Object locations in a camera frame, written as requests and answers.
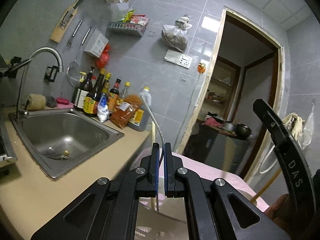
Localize yellow cap bottle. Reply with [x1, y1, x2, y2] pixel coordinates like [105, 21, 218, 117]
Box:
[117, 82, 131, 106]

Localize grey wall shelf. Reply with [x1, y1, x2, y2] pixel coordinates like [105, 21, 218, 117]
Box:
[108, 22, 146, 37]

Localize large oil jug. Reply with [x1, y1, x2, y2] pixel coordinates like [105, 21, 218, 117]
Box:
[127, 87, 152, 132]

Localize wooden knife holder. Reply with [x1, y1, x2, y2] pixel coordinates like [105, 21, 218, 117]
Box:
[49, 0, 83, 43]

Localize stainless steel sink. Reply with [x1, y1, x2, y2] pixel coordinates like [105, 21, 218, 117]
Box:
[9, 109, 124, 180]

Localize white wall switch socket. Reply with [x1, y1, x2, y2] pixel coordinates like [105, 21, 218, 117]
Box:
[164, 49, 192, 69]

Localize white hose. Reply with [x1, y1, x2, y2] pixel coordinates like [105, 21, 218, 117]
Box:
[258, 142, 278, 175]

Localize pink table cloth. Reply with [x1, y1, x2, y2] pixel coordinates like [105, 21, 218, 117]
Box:
[139, 151, 270, 213]

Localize white plastic utensil holder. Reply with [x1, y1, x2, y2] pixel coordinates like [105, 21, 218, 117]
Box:
[135, 196, 189, 239]

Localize loofah sponge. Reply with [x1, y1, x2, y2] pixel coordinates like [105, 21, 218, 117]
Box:
[25, 94, 46, 111]

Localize black induction cooker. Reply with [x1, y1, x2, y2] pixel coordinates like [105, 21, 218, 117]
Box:
[1, 119, 18, 172]

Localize person's right hand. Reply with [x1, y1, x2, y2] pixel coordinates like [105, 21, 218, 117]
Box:
[264, 193, 290, 229]

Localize wooden chopstick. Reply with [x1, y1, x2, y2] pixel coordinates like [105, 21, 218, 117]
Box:
[250, 168, 282, 203]

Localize clear hanging plastic bag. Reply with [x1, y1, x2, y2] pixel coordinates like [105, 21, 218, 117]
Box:
[298, 103, 315, 150]

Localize dark wine bottle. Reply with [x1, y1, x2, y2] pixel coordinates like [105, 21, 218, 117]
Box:
[74, 67, 94, 112]

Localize plastic bag of dried goods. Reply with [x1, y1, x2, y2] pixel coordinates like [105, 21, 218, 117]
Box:
[161, 15, 193, 53]

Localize curved chrome faucet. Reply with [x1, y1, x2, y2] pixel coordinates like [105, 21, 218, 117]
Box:
[15, 46, 64, 119]

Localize red plastic bag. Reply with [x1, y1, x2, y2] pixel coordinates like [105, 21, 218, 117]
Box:
[95, 44, 111, 69]

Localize rubber gloves on hook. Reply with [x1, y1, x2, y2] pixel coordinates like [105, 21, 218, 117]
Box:
[282, 112, 304, 147]

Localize dark soy sauce bottle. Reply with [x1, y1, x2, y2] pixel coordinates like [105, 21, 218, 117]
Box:
[84, 68, 106, 117]

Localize black pot on cabinet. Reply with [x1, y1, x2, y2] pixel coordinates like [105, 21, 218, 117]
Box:
[235, 124, 252, 140]

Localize red cap sauce bottle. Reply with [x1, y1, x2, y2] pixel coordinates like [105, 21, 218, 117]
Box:
[107, 79, 121, 114]

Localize white box on wall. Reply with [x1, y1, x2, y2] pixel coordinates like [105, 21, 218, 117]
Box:
[84, 28, 109, 58]

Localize dark grey cabinet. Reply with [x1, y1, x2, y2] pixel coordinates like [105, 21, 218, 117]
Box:
[183, 124, 249, 173]

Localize white salt packet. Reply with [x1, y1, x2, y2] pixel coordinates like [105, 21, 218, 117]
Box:
[97, 93, 110, 123]

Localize hanging mesh strainer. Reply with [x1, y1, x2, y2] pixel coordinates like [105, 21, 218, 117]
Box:
[66, 26, 92, 88]

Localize hanging metal peeler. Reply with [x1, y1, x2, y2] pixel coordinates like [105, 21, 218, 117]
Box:
[67, 19, 84, 48]

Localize orange wall hook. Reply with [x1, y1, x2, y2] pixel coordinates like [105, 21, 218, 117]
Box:
[197, 62, 206, 75]

